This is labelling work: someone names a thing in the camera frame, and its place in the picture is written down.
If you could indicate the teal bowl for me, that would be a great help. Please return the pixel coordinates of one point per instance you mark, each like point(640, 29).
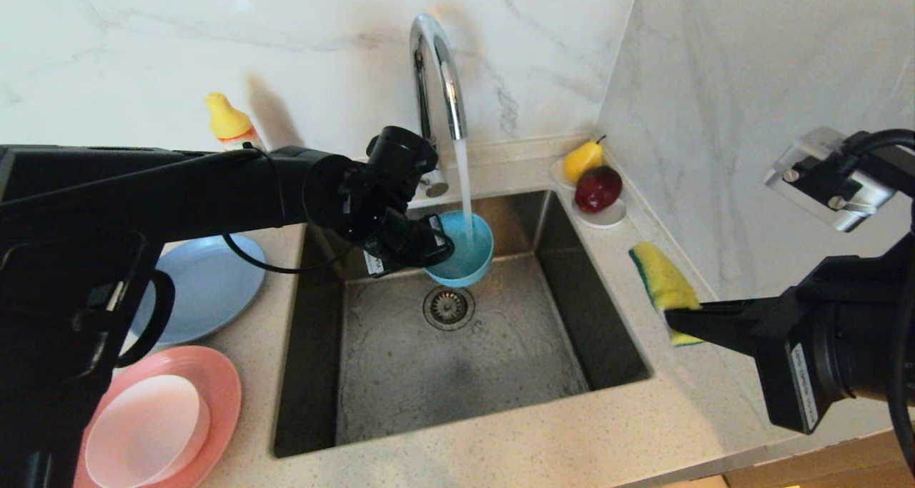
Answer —
point(465, 259)

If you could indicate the stainless steel sink basin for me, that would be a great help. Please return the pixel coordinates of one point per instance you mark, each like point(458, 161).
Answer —
point(515, 374)

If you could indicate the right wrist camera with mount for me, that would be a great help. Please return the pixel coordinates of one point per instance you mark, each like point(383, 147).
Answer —
point(822, 181)

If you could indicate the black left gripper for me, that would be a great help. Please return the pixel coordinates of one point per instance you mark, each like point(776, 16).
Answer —
point(389, 231)

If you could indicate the chrome gooseneck faucet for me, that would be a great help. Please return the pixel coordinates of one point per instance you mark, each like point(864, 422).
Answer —
point(443, 73)

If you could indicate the running water stream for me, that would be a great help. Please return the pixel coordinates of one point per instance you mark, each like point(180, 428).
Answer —
point(465, 188)

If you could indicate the pale pink bowl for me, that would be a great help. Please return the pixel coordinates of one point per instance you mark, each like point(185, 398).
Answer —
point(150, 431)

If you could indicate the yellow green sponge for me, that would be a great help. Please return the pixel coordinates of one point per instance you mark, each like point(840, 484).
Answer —
point(665, 281)

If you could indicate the small white dish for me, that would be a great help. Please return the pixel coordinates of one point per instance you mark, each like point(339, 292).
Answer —
point(606, 220)

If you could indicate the yellow pear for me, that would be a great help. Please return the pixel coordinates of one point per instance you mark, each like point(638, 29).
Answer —
point(580, 161)

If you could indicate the dark red apple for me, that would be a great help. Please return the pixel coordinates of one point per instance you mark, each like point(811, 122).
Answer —
point(597, 188)

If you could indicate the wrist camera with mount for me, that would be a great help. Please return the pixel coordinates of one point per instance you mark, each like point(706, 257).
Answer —
point(822, 181)
point(400, 156)

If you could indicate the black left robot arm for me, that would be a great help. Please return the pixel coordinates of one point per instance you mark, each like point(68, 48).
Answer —
point(143, 195)

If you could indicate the round metal drain strainer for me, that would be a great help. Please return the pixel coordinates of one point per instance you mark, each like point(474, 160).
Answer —
point(447, 307)

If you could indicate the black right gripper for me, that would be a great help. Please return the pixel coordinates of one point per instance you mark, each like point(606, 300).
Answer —
point(793, 359)

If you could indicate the blue plate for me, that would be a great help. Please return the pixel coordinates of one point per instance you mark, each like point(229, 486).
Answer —
point(207, 288)

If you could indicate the orange dish soap bottle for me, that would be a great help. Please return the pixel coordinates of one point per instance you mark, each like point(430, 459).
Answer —
point(229, 120)

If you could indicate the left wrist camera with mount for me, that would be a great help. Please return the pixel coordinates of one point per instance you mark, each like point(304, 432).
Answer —
point(400, 156)

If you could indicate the pink plate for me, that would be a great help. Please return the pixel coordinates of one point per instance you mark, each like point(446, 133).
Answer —
point(225, 395)

